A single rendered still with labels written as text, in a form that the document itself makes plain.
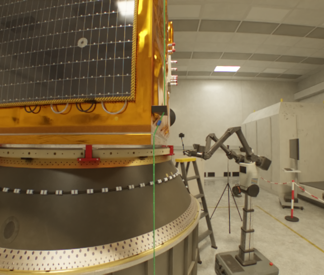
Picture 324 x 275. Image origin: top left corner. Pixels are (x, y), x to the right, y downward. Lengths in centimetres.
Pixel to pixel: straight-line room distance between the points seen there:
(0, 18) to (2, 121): 58
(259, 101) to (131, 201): 983
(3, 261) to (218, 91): 960
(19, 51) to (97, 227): 99
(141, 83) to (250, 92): 972
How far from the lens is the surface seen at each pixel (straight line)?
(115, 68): 81
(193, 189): 518
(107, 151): 107
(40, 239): 107
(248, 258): 265
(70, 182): 107
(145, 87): 80
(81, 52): 92
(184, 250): 142
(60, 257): 102
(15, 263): 110
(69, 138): 89
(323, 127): 788
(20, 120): 108
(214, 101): 956
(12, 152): 125
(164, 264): 124
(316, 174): 769
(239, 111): 988
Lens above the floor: 174
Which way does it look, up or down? 3 degrees up
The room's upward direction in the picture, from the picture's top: straight up
